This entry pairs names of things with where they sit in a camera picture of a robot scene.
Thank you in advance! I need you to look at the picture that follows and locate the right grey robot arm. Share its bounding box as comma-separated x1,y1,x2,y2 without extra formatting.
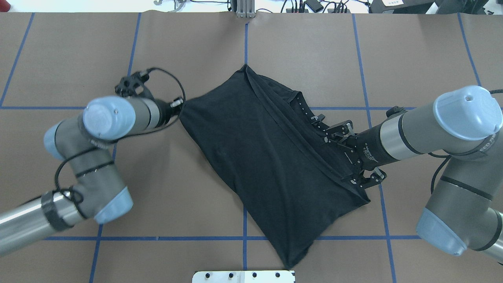
323,85,502,265

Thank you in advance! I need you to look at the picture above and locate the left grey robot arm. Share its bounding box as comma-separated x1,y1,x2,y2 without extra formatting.
1,67,186,257

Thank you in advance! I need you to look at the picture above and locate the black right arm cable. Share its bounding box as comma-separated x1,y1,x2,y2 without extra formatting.
428,151,452,195

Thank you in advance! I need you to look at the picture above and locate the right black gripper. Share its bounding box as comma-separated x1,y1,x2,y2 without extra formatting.
323,106,405,189

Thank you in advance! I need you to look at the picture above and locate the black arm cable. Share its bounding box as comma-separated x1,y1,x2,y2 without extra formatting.
428,151,452,195
54,67,186,205

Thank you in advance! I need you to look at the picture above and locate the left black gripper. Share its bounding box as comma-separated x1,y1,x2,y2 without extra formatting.
115,70,185,128

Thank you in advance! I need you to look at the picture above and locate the black graphic t-shirt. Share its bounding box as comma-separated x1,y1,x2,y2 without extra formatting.
181,65,370,269

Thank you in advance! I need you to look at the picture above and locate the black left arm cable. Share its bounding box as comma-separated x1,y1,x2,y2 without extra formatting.
54,67,186,205

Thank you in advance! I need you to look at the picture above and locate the aluminium frame post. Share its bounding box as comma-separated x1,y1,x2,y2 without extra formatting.
231,0,256,18

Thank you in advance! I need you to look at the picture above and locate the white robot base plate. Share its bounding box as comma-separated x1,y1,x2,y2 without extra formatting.
192,270,296,283

